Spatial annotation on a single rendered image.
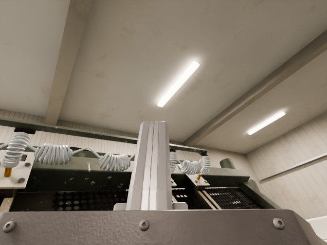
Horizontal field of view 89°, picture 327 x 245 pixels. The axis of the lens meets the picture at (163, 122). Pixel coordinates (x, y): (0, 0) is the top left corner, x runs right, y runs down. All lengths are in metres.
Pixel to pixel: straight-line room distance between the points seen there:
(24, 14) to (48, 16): 0.25
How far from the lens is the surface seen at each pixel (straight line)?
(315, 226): 5.52
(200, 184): 0.95
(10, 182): 0.67
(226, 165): 5.11
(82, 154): 1.31
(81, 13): 2.48
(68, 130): 0.65
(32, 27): 2.95
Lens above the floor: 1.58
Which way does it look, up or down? 35 degrees up
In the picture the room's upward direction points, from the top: 13 degrees counter-clockwise
